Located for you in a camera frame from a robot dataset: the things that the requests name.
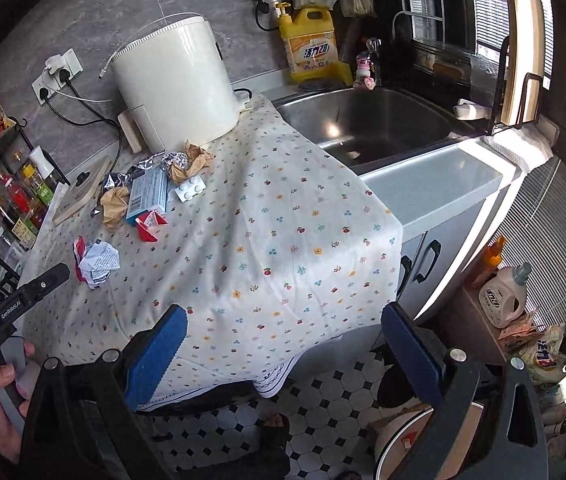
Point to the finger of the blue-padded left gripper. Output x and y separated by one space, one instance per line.
122 380

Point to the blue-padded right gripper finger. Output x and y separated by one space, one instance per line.
449 385

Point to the foil ball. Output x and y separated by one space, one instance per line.
178 159

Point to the white trash bin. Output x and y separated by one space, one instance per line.
395 436

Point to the beige kitchen scale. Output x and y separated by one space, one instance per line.
85 188

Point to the white laundry detergent bottle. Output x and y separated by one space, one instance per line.
503 297

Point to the white green refill pouch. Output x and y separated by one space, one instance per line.
545 363

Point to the gold-capped dark sauce bottle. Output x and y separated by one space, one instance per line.
13 223

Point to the crumpled receipt red wrapper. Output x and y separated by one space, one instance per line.
94 262

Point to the orange pump bottle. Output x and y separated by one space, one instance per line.
488 262

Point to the red-capped sauce bottle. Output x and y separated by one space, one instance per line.
26 204

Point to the green-label yellow-cap bottle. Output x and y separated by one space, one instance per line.
36 183

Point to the small red carton piece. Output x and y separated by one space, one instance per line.
149 224

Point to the crumpled brown paper left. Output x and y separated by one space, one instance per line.
115 204

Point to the crumpled brown paper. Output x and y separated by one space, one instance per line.
115 204
199 160

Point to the light blue medicine box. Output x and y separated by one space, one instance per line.
148 192

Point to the floral white tablecloth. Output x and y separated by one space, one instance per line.
285 248

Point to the flattened silver foil wrapper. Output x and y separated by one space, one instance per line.
125 178

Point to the crumpled brown paper right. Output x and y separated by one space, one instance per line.
199 160

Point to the stainless steel sink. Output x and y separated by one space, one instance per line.
368 130

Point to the white usb charger plug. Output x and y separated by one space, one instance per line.
54 64

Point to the white air fryer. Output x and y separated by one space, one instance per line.
175 84

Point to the pink small bottle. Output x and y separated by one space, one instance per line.
368 71

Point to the wooden cutting board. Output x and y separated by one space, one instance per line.
525 68

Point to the yellow dish soap bottle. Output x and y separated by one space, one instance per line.
309 41

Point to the grey cabinet with handles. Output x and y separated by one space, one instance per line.
449 202

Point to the white wall socket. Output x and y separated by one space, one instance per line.
52 85

